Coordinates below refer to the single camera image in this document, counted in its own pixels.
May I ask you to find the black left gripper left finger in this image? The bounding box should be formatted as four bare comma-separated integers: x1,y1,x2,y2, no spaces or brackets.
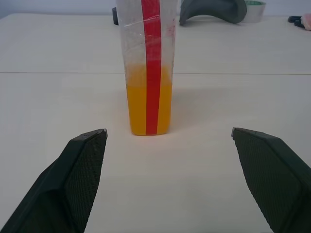
0,128,108,233

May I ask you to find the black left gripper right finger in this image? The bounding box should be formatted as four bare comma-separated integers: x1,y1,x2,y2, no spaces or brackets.
231,127,311,233

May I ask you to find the bottle with orange juice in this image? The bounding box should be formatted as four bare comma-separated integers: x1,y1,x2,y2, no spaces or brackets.
116,0,177,136

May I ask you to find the small black object beside cloth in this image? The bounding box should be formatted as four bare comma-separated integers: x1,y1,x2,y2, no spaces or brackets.
288,16,304,29

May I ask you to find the pink fluffy cloth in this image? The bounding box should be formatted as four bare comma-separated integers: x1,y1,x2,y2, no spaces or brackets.
300,13,311,31

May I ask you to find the clear tape roll green core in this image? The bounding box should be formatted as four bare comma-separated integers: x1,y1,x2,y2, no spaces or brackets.
240,0,267,24

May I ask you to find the grey curved padded headband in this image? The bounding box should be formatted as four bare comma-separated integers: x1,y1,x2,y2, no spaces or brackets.
179,0,248,26

